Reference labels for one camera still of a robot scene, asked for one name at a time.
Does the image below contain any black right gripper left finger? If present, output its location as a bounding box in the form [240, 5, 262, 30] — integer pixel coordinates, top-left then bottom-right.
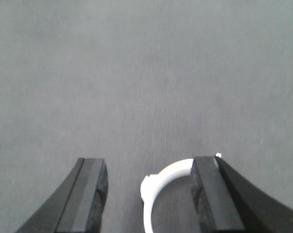
[17, 158, 108, 233]

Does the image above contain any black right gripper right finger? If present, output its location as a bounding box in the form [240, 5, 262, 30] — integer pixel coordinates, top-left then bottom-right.
[191, 156, 293, 233]

